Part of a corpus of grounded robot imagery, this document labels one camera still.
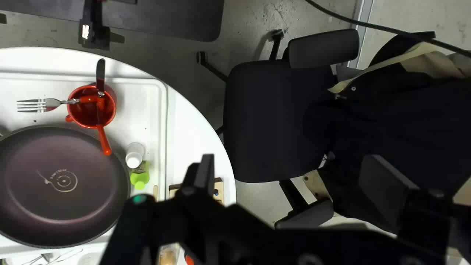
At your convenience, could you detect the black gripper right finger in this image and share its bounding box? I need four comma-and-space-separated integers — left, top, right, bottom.
359, 154, 420, 233

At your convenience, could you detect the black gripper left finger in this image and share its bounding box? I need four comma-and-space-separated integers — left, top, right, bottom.
174, 154, 218, 198

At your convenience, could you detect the small green plastic object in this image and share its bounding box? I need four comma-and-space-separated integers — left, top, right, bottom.
128, 164, 152, 193

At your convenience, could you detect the small white bottle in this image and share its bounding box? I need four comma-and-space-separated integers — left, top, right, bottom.
124, 140, 147, 171

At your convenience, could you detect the black office chair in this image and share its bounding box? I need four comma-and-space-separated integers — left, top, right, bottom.
197, 28, 362, 230
306, 31, 471, 233

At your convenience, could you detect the white tray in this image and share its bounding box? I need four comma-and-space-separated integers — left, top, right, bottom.
0, 68, 170, 257

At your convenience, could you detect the red measuring cup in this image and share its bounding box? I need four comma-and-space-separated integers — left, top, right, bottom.
65, 83, 119, 158

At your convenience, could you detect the dark round frying pan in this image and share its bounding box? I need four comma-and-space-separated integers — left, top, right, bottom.
0, 124, 131, 249

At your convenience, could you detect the silver fork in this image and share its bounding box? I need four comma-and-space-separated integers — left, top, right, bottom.
15, 96, 80, 115

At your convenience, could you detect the black-handled utensil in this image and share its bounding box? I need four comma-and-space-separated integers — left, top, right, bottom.
94, 58, 108, 98

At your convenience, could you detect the black clamp mount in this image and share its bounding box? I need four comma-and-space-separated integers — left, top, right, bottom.
78, 0, 125, 51

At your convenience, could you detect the thin black floor cable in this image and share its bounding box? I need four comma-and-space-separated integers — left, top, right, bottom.
306, 0, 471, 54

